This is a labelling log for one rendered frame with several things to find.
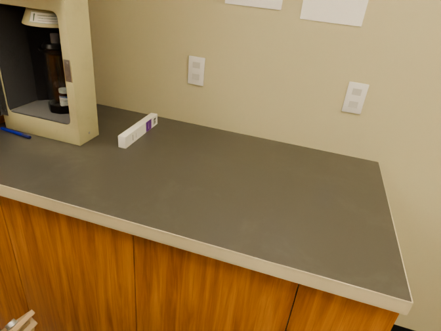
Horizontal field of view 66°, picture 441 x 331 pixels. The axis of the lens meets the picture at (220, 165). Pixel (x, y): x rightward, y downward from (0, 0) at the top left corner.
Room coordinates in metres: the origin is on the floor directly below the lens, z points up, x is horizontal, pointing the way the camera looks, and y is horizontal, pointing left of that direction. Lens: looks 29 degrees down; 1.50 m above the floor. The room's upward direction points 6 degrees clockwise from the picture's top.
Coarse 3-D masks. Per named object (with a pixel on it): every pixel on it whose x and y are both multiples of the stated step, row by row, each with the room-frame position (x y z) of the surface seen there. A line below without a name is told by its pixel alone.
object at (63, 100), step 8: (40, 48) 1.15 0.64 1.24; (48, 56) 1.15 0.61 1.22; (56, 56) 1.15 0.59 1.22; (48, 64) 1.15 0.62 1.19; (56, 64) 1.15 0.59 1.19; (48, 72) 1.15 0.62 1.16; (56, 72) 1.15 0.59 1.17; (48, 80) 1.15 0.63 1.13; (56, 80) 1.15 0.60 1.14; (64, 80) 1.16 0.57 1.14; (48, 88) 1.16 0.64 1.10; (56, 88) 1.15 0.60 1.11; (64, 88) 1.16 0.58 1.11; (56, 96) 1.15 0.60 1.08; (64, 96) 1.16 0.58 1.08; (56, 104) 1.15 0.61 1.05; (64, 104) 1.15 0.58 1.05
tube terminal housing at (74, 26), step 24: (0, 0) 1.12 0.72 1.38; (24, 0) 1.09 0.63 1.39; (48, 0) 1.07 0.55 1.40; (72, 0) 1.10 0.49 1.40; (72, 24) 1.09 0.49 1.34; (72, 48) 1.07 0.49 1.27; (0, 72) 1.13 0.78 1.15; (72, 72) 1.06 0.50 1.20; (72, 96) 1.06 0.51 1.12; (24, 120) 1.12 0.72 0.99; (48, 120) 1.09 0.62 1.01; (72, 120) 1.06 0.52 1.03; (96, 120) 1.16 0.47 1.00
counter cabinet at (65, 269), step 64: (0, 256) 0.84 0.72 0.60; (64, 256) 0.77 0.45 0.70; (128, 256) 0.71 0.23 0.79; (192, 256) 0.67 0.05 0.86; (0, 320) 0.86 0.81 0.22; (64, 320) 0.78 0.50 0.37; (128, 320) 0.72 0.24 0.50; (192, 320) 0.66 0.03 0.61; (256, 320) 0.62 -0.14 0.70; (320, 320) 0.58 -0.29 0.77; (384, 320) 0.55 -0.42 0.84
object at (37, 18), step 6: (24, 12) 1.15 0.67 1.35; (30, 12) 1.12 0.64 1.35; (36, 12) 1.12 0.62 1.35; (42, 12) 1.12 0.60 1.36; (48, 12) 1.12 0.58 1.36; (24, 18) 1.13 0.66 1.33; (30, 18) 1.11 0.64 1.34; (36, 18) 1.11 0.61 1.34; (42, 18) 1.11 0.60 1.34; (48, 18) 1.12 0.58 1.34; (54, 18) 1.13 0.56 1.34; (30, 24) 1.11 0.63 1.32; (36, 24) 1.10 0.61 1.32; (42, 24) 1.11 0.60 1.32; (48, 24) 1.11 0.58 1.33; (54, 24) 1.12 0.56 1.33
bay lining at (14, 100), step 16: (0, 16) 1.17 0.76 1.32; (16, 16) 1.23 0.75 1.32; (0, 32) 1.15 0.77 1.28; (16, 32) 1.22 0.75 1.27; (32, 32) 1.27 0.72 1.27; (48, 32) 1.30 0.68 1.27; (0, 48) 1.14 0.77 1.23; (16, 48) 1.21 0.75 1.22; (32, 48) 1.26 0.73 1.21; (0, 64) 1.13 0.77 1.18; (16, 64) 1.19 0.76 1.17; (32, 64) 1.26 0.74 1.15; (16, 80) 1.18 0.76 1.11; (32, 80) 1.25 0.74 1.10; (16, 96) 1.17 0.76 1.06; (32, 96) 1.24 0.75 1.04; (48, 96) 1.28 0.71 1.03
